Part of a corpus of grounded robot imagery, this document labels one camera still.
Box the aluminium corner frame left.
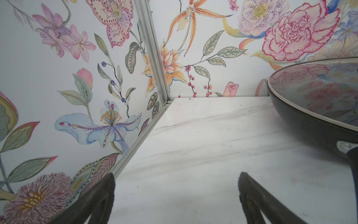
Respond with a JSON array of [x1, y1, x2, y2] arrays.
[[112, 0, 171, 179]]

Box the glass lid on black pan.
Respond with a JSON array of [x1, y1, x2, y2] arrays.
[[268, 57, 358, 131]]

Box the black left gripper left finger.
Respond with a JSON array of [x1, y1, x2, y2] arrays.
[[51, 173, 115, 224]]

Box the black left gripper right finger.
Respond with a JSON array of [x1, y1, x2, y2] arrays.
[[238, 172, 306, 224]]

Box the black frying pan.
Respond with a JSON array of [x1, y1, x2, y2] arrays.
[[267, 57, 358, 224]]

